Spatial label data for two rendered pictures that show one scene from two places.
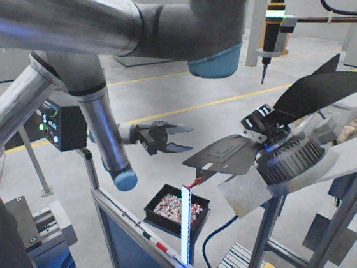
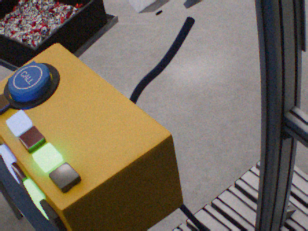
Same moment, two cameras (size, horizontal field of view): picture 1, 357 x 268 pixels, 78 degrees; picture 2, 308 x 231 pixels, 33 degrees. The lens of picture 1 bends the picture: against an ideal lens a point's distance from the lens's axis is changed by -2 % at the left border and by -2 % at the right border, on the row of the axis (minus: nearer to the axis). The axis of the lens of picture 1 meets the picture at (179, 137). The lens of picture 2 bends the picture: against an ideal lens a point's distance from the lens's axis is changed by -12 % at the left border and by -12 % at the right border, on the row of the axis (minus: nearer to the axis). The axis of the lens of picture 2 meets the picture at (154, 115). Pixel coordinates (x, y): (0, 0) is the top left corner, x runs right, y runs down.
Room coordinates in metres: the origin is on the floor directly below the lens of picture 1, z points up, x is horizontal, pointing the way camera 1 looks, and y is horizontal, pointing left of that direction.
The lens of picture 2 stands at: (-0.07, -0.38, 1.36)
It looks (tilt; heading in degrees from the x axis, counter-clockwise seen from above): 46 degrees down; 17
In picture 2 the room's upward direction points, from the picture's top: 11 degrees counter-clockwise
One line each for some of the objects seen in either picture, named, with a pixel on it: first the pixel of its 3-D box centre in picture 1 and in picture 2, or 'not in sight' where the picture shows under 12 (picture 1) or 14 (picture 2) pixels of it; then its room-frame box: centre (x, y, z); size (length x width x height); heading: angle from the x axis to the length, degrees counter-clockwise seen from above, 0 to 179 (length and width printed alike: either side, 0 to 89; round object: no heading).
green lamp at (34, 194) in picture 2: not in sight; (38, 199); (0.14, -0.22, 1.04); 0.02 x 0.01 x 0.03; 48
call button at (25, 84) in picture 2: not in sight; (29, 83); (0.23, -0.19, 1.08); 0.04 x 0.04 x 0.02
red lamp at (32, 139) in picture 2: not in sight; (31, 139); (0.17, -0.21, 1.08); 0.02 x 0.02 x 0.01; 48
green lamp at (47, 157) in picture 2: not in sight; (47, 157); (0.15, -0.23, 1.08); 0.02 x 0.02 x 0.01; 48
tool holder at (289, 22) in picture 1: (274, 36); not in sight; (0.66, -0.26, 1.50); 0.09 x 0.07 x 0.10; 83
